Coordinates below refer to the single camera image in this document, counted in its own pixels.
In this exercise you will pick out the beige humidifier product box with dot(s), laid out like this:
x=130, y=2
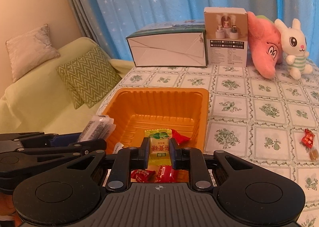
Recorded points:
x=226, y=36

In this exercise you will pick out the beige velvet cushion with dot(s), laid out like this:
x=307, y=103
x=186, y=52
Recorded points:
x=29, y=50

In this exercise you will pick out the light green sofa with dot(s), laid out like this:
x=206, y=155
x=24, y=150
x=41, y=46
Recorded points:
x=41, y=102

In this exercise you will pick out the brown clear-wrapped candy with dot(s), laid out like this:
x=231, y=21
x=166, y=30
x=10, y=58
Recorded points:
x=313, y=153

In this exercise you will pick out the pink star plush toy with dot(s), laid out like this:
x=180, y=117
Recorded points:
x=264, y=41

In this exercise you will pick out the white and green flat box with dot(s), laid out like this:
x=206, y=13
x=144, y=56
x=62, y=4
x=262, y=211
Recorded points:
x=181, y=44

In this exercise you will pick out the red bow candy wrapper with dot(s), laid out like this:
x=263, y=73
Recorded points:
x=179, y=138

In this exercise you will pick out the orange plastic tray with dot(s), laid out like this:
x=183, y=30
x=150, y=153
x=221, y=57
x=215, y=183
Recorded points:
x=136, y=110

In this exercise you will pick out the green floral tablecloth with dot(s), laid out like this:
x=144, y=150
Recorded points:
x=261, y=120

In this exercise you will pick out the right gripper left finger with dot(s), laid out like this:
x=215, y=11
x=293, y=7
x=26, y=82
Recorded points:
x=123, y=163

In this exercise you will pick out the small red patterned candy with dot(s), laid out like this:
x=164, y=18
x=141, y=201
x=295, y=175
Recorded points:
x=308, y=138

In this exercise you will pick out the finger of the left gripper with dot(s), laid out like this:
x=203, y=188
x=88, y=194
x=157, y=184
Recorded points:
x=74, y=150
x=64, y=139

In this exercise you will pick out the white bunny plush toy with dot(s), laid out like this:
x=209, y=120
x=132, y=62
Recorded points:
x=294, y=45

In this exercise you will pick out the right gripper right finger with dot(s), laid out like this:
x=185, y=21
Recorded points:
x=192, y=160

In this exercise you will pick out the yellow candy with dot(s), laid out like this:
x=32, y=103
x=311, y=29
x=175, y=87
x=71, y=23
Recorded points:
x=159, y=146

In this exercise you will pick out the red square candy box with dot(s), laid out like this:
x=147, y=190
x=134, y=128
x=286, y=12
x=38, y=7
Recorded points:
x=166, y=174

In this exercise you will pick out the dark red foil candy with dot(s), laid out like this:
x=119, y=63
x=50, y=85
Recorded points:
x=142, y=176

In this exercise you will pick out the clear black seed bar packet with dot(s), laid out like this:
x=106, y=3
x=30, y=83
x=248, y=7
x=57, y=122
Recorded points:
x=99, y=127

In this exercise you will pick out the green zigzag cushion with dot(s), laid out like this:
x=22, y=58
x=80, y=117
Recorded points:
x=88, y=77

